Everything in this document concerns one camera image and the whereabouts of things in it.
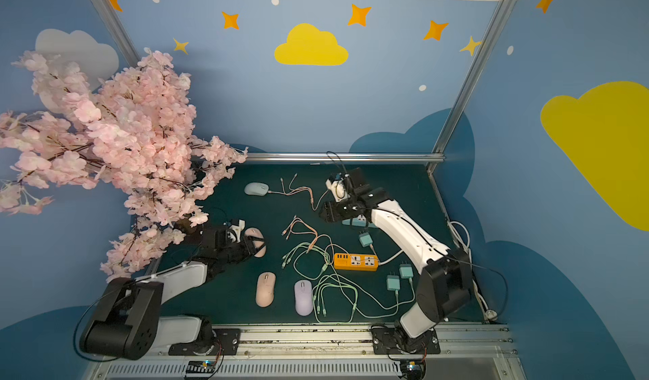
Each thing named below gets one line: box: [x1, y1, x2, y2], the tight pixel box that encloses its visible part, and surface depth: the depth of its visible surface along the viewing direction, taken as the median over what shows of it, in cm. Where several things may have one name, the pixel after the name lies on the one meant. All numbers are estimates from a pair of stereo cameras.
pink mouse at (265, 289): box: [255, 271, 277, 308], surface depth 84 cm
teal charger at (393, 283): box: [386, 275, 400, 292], surface depth 86 cm
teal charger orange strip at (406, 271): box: [398, 263, 414, 279], surface depth 89 cm
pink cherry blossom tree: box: [0, 48, 248, 283], surface depth 63 cm
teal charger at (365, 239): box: [358, 231, 373, 248], surface depth 97 cm
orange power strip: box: [333, 252, 380, 272], surface depth 90 cm
